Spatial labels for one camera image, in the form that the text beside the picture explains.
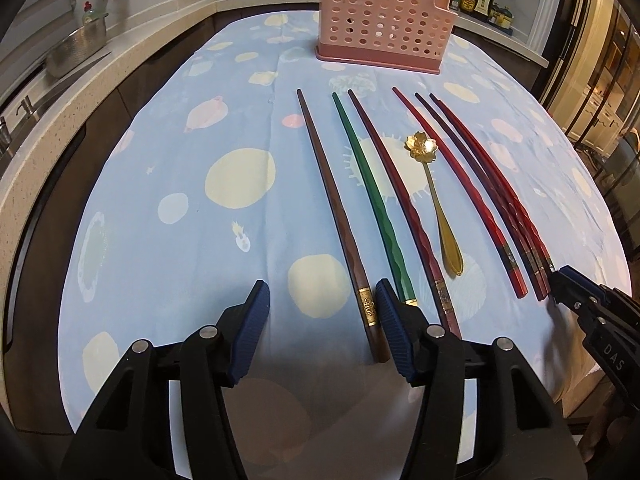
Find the steel faucet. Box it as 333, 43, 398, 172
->
0, 96, 42, 157

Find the dark purple chopstick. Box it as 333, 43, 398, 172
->
414, 92, 547, 302

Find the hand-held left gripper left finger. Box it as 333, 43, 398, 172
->
60, 280, 271, 480

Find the green chopstick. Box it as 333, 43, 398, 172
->
331, 92, 419, 307

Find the brown chopstick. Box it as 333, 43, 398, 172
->
296, 88, 392, 364

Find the gold flower spoon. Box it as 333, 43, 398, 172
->
403, 130, 465, 277

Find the dark soy sauce bottle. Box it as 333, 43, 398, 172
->
472, 0, 499, 24

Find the green dish soap bottle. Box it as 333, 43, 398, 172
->
80, 2, 109, 26

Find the bright red chopstick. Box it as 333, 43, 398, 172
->
392, 86, 528, 298

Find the dark red chopstick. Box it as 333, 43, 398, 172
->
428, 93, 555, 295

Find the steel sink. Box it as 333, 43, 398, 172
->
0, 47, 112, 116

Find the glass sliding door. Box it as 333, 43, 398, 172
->
544, 0, 640, 246

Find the pink perforated utensil holder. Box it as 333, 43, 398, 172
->
314, 0, 454, 75

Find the steel colander bowl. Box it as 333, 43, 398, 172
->
46, 12, 110, 79

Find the maroon chopstick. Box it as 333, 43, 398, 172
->
347, 88, 463, 339

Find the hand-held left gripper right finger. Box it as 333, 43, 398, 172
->
375, 279, 583, 480

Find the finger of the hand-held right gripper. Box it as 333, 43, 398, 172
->
549, 271, 601, 318
557, 265, 640, 312

